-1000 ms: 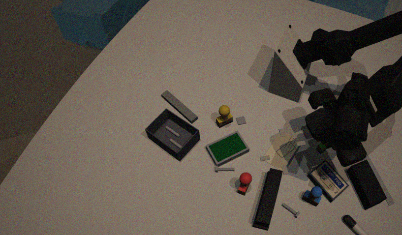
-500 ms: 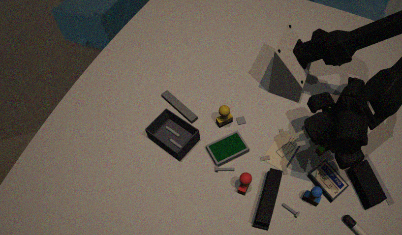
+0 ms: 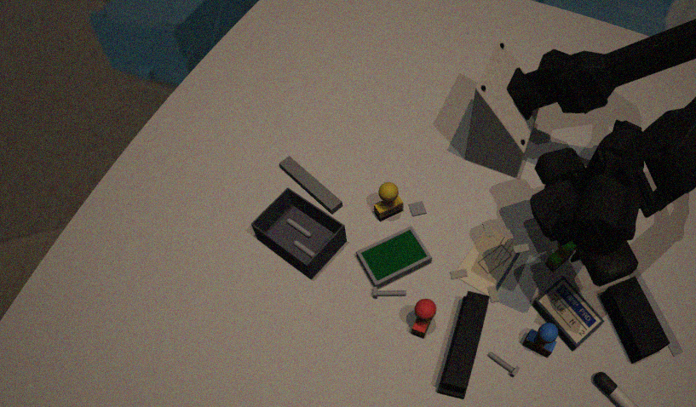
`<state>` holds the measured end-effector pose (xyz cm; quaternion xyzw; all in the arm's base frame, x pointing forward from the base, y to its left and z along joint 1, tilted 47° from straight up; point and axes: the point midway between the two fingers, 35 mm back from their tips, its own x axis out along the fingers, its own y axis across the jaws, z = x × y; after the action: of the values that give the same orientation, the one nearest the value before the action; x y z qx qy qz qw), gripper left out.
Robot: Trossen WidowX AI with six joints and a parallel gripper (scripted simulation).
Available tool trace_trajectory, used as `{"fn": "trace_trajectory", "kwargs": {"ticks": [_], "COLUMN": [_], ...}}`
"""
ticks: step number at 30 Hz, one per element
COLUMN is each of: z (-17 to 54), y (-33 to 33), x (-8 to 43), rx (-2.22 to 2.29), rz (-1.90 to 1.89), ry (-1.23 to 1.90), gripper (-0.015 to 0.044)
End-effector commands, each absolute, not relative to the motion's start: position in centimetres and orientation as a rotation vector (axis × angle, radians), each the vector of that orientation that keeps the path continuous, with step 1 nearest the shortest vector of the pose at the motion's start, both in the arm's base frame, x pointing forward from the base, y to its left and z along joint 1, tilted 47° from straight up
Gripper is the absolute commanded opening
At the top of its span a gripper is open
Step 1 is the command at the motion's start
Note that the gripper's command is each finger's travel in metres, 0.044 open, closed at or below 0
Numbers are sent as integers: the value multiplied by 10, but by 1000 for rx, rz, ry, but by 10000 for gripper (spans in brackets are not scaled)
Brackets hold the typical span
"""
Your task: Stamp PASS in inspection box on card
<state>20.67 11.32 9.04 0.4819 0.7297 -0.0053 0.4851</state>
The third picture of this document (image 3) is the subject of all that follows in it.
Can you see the yellow rubber stamp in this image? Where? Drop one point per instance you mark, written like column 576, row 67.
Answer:
column 391, row 205

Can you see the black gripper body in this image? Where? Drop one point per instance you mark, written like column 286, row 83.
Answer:
column 553, row 167

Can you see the black rectangular bar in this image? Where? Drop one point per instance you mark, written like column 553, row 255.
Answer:
column 465, row 340

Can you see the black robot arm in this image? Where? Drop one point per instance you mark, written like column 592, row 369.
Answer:
column 604, row 214

